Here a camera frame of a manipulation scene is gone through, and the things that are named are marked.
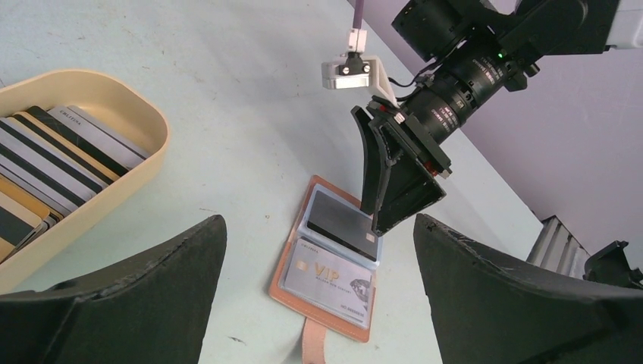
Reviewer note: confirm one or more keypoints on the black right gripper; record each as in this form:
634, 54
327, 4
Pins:
471, 51

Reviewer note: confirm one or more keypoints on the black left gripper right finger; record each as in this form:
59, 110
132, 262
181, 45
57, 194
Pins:
490, 307

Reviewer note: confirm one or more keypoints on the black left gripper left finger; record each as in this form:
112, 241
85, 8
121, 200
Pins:
152, 307

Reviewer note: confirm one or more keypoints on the black credit card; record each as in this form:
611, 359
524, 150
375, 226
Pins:
343, 224

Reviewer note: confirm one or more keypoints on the pink leather card holder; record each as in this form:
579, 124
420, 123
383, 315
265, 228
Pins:
318, 321

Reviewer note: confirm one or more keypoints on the silver VIP credit card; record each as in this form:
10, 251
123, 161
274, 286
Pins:
329, 282

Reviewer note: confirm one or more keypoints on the beige oval card tray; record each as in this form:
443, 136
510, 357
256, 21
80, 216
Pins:
110, 101

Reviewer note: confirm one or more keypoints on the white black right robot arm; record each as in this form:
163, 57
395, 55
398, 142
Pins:
609, 25

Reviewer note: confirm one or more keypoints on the stack of grey cards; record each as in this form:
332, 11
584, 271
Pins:
52, 163

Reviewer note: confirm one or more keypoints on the aluminium frame rail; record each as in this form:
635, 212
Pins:
557, 250

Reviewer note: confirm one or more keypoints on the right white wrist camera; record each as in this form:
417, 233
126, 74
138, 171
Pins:
358, 72

